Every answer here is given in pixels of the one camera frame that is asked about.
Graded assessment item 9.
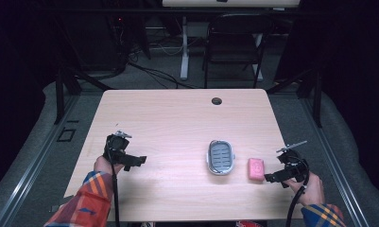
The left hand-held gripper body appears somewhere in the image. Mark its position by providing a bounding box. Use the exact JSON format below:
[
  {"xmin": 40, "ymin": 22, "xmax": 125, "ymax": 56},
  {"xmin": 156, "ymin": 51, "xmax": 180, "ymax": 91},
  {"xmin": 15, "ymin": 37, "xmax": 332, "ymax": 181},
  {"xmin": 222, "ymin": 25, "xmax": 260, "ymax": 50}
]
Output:
[{"xmin": 103, "ymin": 130, "xmax": 138, "ymax": 167}]

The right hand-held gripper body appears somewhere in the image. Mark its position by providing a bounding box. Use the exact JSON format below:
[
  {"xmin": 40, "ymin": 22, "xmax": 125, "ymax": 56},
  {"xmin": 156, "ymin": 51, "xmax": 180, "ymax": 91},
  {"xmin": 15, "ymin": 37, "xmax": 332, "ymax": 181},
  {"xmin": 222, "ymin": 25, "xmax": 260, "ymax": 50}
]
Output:
[{"xmin": 275, "ymin": 140, "xmax": 310, "ymax": 183}]

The pink soap bar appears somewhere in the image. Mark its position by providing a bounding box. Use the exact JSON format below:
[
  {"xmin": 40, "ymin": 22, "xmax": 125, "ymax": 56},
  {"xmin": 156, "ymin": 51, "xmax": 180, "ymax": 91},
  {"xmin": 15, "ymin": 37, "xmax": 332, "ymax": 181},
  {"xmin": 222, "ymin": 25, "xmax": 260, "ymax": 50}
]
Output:
[{"xmin": 248, "ymin": 157, "xmax": 266, "ymax": 182}]

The grey soap dish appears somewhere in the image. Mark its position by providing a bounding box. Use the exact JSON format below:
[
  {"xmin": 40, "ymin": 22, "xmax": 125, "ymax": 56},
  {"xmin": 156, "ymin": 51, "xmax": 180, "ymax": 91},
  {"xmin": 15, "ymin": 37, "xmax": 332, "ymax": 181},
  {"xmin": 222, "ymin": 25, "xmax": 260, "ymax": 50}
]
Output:
[{"xmin": 206, "ymin": 139, "xmax": 236, "ymax": 176}]

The person's left hand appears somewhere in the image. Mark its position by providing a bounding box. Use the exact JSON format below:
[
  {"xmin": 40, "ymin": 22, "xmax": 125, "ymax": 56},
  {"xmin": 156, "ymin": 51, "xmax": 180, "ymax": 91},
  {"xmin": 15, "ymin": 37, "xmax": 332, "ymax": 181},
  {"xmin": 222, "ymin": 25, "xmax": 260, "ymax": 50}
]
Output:
[{"xmin": 93, "ymin": 155, "xmax": 125, "ymax": 176}]

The person's right hand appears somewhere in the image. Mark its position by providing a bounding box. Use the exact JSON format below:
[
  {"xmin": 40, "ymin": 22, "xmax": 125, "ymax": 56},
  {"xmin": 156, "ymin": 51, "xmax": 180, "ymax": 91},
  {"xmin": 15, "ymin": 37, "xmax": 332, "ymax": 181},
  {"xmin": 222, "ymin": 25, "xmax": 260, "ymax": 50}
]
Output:
[{"xmin": 285, "ymin": 171, "xmax": 326, "ymax": 207}]

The black metal stand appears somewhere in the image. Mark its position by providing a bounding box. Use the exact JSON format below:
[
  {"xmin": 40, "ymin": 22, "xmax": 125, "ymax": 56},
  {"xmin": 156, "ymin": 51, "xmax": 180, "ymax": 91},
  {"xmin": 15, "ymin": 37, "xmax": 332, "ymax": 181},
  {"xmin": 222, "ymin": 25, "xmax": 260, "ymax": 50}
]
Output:
[
  {"xmin": 266, "ymin": 67, "xmax": 323, "ymax": 129},
  {"xmin": 53, "ymin": 67, "xmax": 113, "ymax": 125}
]

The white desk leg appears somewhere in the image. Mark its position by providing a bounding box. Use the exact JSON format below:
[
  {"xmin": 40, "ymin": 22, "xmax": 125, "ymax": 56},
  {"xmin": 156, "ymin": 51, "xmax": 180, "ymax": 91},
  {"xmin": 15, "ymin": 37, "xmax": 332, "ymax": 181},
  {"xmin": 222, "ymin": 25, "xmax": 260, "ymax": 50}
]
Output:
[{"xmin": 180, "ymin": 16, "xmax": 191, "ymax": 81}]

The black folding chair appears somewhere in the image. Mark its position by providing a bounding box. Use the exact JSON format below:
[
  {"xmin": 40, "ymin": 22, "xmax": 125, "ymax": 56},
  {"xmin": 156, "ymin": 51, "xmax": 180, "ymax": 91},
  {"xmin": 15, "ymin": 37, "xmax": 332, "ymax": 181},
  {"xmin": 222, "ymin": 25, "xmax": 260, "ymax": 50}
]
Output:
[{"xmin": 202, "ymin": 12, "xmax": 277, "ymax": 89}]

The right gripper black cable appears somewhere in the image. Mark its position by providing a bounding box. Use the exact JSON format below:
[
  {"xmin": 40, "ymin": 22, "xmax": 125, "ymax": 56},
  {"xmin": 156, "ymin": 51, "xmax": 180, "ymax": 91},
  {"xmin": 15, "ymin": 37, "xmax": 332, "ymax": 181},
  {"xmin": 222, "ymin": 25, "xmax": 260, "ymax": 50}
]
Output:
[{"xmin": 284, "ymin": 157, "xmax": 311, "ymax": 227}]

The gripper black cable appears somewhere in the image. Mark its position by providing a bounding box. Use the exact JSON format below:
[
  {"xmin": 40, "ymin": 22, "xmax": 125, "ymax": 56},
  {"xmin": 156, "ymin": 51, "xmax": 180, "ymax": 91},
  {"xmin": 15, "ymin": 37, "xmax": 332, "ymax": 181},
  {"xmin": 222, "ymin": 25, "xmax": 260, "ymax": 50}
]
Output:
[
  {"xmin": 284, "ymin": 157, "xmax": 311, "ymax": 227},
  {"xmin": 109, "ymin": 157, "xmax": 121, "ymax": 227}
]

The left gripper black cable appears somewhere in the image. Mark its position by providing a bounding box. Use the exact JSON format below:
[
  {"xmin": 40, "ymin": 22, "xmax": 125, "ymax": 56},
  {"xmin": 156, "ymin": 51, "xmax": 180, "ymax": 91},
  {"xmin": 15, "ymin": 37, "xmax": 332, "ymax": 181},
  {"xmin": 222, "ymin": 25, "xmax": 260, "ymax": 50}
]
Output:
[{"xmin": 109, "ymin": 157, "xmax": 121, "ymax": 227}]

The black floor cable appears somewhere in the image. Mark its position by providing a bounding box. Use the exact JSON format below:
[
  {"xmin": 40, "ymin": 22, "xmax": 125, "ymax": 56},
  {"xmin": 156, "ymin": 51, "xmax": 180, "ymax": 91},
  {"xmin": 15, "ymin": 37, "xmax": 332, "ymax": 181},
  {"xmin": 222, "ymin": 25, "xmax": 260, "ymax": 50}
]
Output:
[{"xmin": 127, "ymin": 60, "xmax": 198, "ymax": 90}]

